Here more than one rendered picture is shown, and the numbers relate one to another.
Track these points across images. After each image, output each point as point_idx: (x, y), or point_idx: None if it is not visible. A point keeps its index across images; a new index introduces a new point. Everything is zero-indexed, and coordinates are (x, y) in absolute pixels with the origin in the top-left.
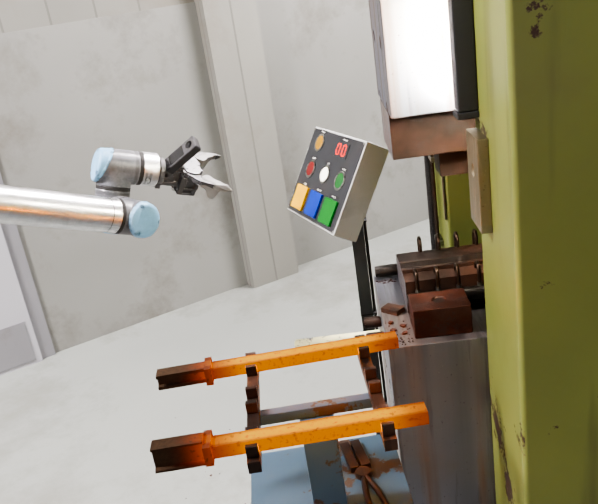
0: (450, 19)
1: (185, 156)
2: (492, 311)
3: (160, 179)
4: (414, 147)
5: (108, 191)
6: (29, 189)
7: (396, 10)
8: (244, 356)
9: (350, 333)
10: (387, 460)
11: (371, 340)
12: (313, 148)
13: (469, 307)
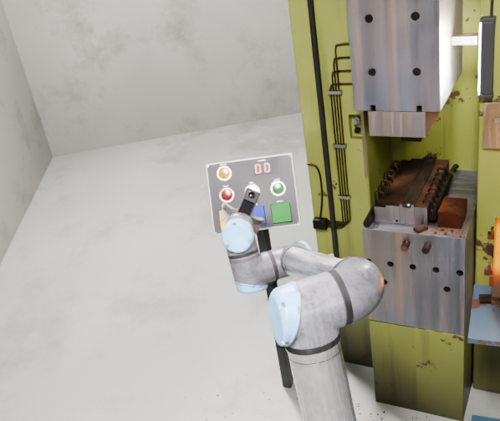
0: (487, 48)
1: (255, 205)
2: (497, 190)
3: None
4: (428, 127)
5: (257, 253)
6: (323, 254)
7: (441, 50)
8: (493, 264)
9: None
10: None
11: None
12: (217, 180)
13: (466, 200)
